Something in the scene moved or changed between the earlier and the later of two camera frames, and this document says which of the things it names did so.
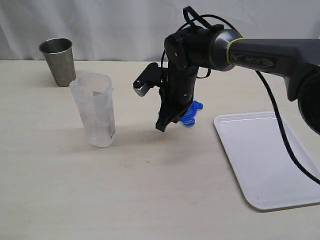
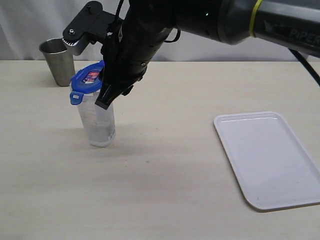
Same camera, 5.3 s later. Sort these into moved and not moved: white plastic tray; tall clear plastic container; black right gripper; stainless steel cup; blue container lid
Moved: black right gripper; blue container lid
Not moved: white plastic tray; tall clear plastic container; stainless steel cup
